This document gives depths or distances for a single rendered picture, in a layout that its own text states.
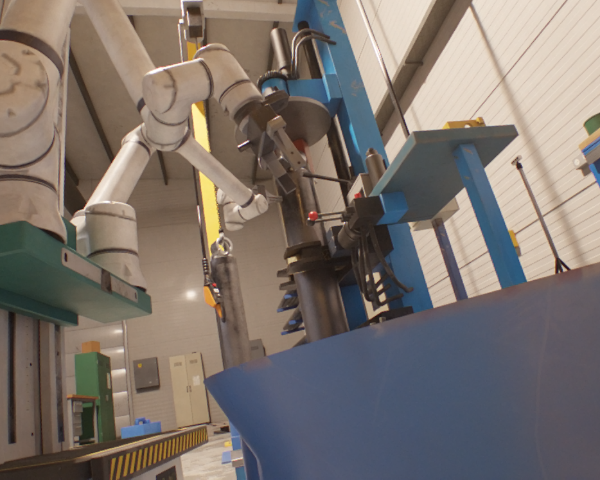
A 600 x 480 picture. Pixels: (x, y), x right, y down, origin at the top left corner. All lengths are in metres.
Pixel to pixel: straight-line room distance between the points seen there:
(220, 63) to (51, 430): 0.95
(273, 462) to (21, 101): 0.74
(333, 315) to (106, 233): 1.19
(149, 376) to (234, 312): 9.37
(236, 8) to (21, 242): 7.86
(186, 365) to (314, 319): 10.23
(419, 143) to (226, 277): 2.34
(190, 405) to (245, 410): 12.05
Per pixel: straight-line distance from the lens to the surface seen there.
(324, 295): 2.18
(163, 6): 8.57
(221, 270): 3.54
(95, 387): 9.17
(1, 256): 0.90
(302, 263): 2.06
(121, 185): 1.73
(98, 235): 1.39
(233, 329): 3.43
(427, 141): 1.51
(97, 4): 1.29
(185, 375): 12.28
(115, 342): 13.18
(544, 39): 3.70
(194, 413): 12.23
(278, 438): 0.18
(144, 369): 12.76
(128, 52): 1.17
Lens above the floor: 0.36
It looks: 22 degrees up
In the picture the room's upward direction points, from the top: 13 degrees counter-clockwise
